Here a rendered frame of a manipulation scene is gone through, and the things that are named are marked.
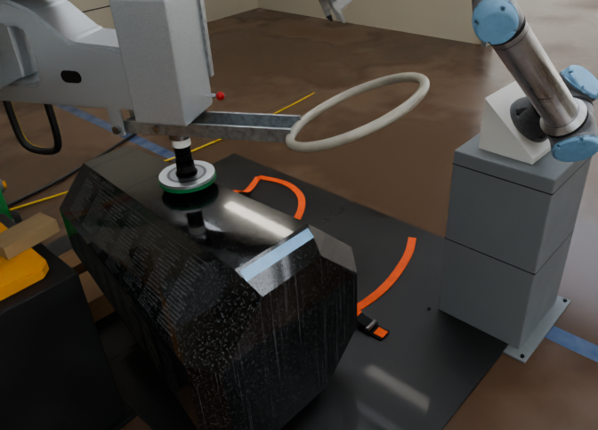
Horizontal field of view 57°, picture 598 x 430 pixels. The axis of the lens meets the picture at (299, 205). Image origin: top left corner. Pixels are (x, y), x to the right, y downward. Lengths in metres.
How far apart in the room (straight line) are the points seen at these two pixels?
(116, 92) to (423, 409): 1.64
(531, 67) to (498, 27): 0.20
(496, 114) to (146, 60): 1.27
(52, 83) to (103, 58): 0.26
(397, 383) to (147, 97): 1.48
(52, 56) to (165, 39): 0.46
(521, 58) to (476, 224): 0.85
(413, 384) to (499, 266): 0.60
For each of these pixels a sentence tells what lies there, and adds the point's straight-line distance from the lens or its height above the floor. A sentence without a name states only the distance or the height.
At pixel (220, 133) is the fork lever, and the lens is 1.94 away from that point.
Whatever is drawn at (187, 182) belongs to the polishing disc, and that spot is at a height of 0.86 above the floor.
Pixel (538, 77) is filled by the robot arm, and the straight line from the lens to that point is 1.83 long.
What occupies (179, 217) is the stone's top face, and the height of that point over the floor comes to 0.81.
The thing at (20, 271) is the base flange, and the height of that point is 0.78.
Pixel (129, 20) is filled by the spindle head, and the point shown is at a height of 1.46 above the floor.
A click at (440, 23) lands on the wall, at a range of 6.93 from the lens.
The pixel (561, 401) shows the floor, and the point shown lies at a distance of 2.52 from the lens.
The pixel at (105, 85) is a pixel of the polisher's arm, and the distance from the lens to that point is 2.06.
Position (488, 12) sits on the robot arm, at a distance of 1.64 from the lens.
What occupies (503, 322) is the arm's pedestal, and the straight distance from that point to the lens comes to 2.60.
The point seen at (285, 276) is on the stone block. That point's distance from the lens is 1.78.
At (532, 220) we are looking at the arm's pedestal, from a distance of 2.26.
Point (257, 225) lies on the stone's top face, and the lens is 1.90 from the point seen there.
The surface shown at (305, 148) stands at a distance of 1.66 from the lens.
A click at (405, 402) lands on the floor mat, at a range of 2.36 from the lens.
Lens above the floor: 1.86
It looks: 32 degrees down
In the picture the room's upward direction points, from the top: 4 degrees counter-clockwise
